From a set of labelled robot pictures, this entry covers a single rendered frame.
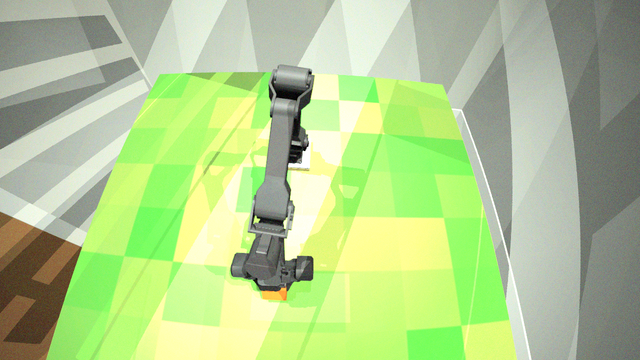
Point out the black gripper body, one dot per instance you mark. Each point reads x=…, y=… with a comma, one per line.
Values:
x=301, y=267

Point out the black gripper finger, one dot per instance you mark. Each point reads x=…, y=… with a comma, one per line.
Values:
x=292, y=280
x=252, y=278

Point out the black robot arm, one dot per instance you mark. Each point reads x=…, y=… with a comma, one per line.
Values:
x=290, y=90

